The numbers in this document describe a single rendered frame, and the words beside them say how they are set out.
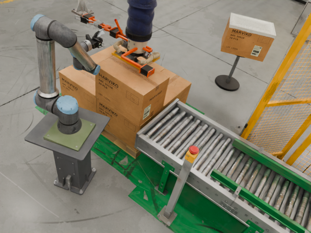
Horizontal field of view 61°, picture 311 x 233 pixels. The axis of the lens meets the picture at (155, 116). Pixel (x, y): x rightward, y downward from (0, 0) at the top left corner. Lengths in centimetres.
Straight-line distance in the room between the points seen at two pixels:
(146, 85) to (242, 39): 184
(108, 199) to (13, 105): 174
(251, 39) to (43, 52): 275
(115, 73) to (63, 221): 142
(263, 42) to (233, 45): 37
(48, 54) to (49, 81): 21
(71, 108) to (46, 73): 29
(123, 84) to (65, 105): 62
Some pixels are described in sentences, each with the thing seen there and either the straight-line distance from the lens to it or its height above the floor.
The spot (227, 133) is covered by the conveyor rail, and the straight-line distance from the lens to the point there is 274.
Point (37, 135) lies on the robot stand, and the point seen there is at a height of 75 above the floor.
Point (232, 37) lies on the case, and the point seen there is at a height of 85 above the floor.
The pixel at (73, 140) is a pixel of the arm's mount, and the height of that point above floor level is 77.
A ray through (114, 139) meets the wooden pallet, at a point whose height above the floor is 2.
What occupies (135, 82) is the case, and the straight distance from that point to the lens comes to 243.
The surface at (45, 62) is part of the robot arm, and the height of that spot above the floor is 135.
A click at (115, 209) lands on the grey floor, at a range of 270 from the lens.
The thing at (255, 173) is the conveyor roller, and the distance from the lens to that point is 259.
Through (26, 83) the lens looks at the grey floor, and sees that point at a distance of 400.
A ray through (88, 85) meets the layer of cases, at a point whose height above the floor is 54.
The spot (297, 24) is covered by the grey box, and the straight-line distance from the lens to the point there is 274.
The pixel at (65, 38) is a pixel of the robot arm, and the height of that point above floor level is 156.
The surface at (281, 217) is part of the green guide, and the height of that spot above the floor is 63.
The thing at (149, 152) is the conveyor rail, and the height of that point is 48.
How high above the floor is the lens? 244
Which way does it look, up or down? 44 degrees down
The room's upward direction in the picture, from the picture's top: 12 degrees clockwise
